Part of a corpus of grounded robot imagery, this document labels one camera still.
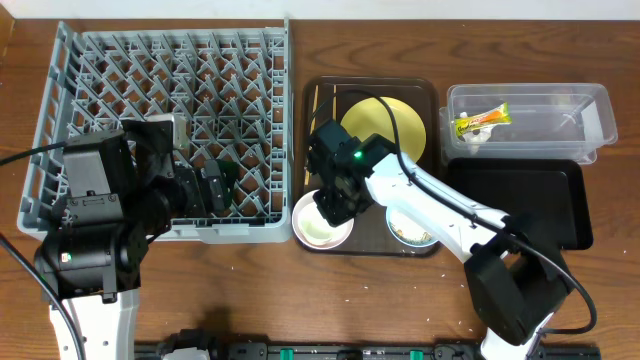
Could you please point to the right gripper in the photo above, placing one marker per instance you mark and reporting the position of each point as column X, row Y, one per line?
column 336, row 220

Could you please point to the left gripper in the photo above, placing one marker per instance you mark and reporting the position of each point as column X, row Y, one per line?
column 211, row 185

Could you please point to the light blue bowl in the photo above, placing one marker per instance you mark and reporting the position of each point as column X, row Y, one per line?
column 407, row 231

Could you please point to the white tissue paper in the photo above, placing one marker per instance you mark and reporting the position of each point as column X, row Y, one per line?
column 477, row 137

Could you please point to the green snack wrapper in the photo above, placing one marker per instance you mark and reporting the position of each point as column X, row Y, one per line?
column 497, row 116

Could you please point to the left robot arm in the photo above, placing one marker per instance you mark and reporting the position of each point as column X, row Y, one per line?
column 124, row 193

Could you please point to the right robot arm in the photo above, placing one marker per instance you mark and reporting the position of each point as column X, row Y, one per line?
column 515, row 287

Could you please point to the grey plastic dishwasher rack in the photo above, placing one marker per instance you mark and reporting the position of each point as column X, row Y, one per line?
column 232, row 87

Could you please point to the black waste tray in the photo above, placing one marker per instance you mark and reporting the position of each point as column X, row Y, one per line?
column 549, row 194

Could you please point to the yellow round plate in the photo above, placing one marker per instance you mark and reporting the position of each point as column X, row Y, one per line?
column 369, row 117

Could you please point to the dark brown serving tray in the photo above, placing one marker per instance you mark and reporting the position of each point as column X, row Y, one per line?
column 370, row 235

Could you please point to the clear plastic bin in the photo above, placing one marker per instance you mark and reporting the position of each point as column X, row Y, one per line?
column 549, row 121

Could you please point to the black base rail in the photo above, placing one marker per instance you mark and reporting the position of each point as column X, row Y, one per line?
column 199, row 344

